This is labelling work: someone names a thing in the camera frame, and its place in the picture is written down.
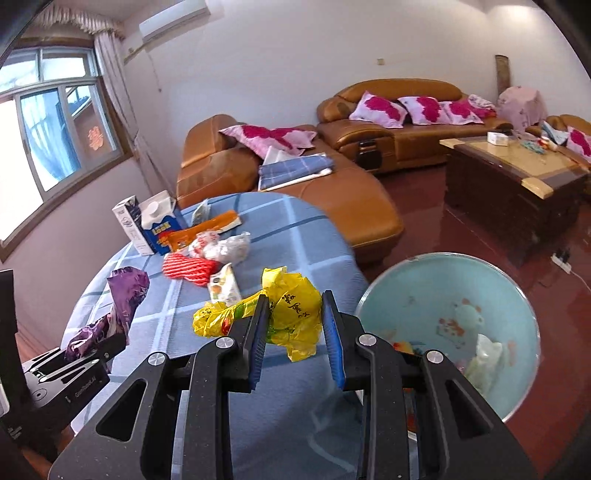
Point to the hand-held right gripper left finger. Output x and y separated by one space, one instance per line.
258 346

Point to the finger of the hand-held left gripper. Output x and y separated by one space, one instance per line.
113 346

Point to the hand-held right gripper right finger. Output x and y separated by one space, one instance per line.
334 346

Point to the purple foil wrapper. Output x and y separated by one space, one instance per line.
129 290

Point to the small orange blue wrapper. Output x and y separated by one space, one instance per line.
411 348

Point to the red striped wrapper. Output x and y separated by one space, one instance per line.
189 268

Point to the teal enamel trash bin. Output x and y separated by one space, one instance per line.
443 286

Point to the orange snack wrapper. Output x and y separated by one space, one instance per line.
207 227

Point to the white snack packet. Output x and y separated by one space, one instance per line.
224 284

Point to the white bag with red print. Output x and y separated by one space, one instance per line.
203 243

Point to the blue plaid tablecloth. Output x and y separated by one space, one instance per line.
286 230

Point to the white milk carton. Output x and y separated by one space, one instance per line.
129 226

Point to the blue drink carton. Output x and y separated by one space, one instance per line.
161 228

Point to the brown leather chaise sofa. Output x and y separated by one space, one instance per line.
332 203

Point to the small green packet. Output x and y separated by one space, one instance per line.
202 212

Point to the folded blue plaid cloth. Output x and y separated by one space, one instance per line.
295 170

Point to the red window decal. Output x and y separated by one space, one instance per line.
95 139

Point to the large pink rose pillow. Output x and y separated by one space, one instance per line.
272 137

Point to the sliding glass window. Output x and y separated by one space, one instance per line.
46 138

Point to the brown leather long sofa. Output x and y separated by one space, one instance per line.
415 143

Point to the dark wooden coffee table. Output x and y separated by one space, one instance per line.
498 198

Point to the pale pink curtain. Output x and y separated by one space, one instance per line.
124 115

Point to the white power strip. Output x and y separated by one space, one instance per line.
562 261

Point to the white tissue box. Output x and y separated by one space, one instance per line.
497 138

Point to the glass candy dish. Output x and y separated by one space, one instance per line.
533 146

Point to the folded pink blanket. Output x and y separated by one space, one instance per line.
482 106

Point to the pink cloth covered object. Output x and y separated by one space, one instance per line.
521 108

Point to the teal cloth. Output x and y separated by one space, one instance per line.
554 134

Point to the pink rose armchair pillow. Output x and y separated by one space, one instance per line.
579 143

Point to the rolled brown mat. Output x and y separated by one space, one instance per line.
502 74

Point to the brown leather armchair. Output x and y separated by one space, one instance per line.
563 122

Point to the fringed curtain valance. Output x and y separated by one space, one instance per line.
78 21

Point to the white air conditioner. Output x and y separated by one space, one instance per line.
173 21

